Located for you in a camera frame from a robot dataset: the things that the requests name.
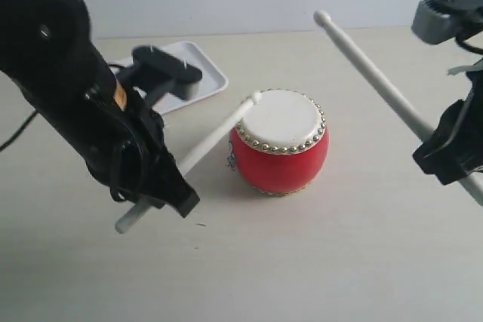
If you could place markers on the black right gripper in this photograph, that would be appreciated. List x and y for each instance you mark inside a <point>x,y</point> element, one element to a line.
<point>454,150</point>

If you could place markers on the red drum with studs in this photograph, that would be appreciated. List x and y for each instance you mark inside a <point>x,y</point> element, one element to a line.
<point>281,144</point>

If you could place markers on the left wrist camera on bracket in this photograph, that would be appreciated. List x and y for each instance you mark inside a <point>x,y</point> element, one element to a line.
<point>158,73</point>

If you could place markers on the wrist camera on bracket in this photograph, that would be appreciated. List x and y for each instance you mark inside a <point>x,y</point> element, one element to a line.
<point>158,73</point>
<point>437,21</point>

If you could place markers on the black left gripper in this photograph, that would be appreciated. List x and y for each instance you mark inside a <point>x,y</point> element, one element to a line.
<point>123,146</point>

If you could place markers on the worn white wooden drumstick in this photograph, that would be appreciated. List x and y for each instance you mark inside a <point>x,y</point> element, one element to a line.
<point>192,158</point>

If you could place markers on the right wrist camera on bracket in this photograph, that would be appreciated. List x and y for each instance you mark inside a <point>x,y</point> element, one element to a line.
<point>437,21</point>

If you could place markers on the white rectangular plastic tray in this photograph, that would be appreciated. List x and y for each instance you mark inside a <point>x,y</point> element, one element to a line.
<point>213,80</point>

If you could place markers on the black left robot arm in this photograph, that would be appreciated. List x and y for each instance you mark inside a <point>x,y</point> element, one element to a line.
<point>46,47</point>

